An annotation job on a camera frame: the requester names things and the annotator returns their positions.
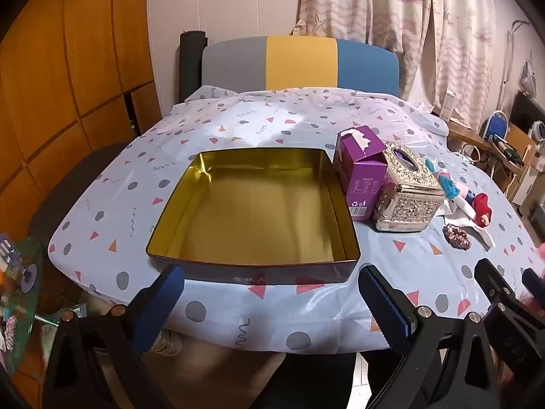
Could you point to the ornate silver tissue box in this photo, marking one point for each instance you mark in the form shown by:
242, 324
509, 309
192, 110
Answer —
404, 204

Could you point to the wooden desk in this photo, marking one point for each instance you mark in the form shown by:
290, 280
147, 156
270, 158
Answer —
468, 136

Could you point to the ship print curtain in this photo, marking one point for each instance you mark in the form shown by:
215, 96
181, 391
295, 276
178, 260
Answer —
383, 4

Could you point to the orange wooden wardrobe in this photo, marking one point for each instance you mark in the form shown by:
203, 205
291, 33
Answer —
64, 72

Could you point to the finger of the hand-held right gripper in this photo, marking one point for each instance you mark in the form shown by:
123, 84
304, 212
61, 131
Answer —
533, 280
489, 277

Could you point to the brown scrunchie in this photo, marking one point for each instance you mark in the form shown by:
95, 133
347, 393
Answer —
457, 237

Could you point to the purple carton box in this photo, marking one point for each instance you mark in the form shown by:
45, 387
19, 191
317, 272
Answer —
362, 179

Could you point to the round glass side table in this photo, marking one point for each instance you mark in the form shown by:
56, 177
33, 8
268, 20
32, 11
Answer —
25, 306

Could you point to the blue folding chair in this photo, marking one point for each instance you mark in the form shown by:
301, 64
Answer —
497, 128

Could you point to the green black hand tool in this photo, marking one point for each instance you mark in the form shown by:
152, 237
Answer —
509, 151

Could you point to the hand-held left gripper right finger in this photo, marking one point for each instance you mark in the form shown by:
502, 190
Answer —
387, 306

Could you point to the patterned white tablecloth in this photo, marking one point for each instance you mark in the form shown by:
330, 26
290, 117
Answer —
255, 128

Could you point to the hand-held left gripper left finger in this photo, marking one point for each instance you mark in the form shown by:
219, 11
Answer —
157, 306

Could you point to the small white carton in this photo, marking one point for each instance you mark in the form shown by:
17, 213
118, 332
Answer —
449, 104

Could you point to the gold-lined tin box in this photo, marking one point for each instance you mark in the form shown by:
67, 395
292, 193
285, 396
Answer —
255, 221

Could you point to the grey yellow blue chair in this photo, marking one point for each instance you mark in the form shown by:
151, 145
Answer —
298, 61

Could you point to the white round fan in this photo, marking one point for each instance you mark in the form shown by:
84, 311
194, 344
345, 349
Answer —
540, 131

